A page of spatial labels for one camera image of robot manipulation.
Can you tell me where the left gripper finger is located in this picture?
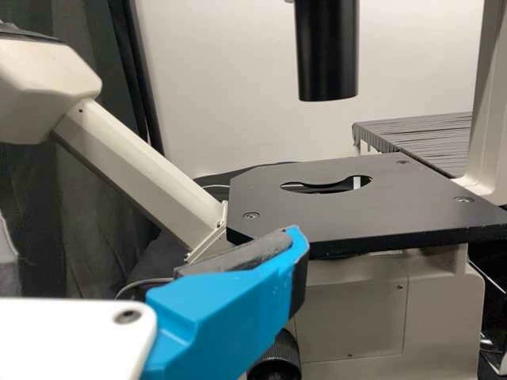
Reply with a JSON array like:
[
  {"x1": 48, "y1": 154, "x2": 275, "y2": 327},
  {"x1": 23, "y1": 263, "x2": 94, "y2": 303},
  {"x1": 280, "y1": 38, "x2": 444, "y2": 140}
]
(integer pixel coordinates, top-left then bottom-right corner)
[{"x1": 141, "y1": 224, "x2": 311, "y2": 380}]

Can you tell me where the cream microscope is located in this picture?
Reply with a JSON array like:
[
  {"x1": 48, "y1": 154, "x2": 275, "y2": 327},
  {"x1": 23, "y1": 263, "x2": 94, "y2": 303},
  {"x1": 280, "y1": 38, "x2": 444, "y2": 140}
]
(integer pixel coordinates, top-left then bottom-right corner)
[{"x1": 0, "y1": 0, "x2": 507, "y2": 380}]

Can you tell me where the black platform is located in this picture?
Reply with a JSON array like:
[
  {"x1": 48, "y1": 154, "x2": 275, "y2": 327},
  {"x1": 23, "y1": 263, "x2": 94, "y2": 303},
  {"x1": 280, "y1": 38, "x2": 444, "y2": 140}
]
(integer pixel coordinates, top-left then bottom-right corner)
[{"x1": 351, "y1": 112, "x2": 475, "y2": 180}]

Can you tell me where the thin grey cable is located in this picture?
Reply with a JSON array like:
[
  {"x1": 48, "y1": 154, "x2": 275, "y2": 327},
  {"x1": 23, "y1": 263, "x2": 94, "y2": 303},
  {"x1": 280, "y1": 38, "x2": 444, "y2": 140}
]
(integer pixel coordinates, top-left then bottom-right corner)
[{"x1": 114, "y1": 275, "x2": 175, "y2": 298}]

